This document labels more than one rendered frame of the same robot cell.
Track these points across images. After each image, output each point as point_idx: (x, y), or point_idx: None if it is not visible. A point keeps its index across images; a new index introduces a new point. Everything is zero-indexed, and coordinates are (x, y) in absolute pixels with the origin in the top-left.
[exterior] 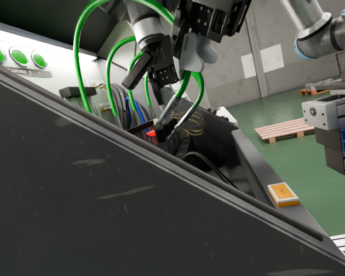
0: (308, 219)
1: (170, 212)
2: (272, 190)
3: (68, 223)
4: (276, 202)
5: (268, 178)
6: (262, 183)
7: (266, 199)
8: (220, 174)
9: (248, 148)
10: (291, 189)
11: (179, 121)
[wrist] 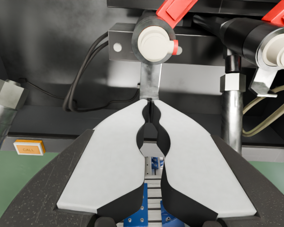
0: (4, 148)
1: None
2: (29, 145)
3: None
4: (20, 140)
5: (65, 146)
6: (57, 139)
7: (32, 135)
8: (207, 83)
9: (159, 151)
10: (29, 154)
11: (231, 106)
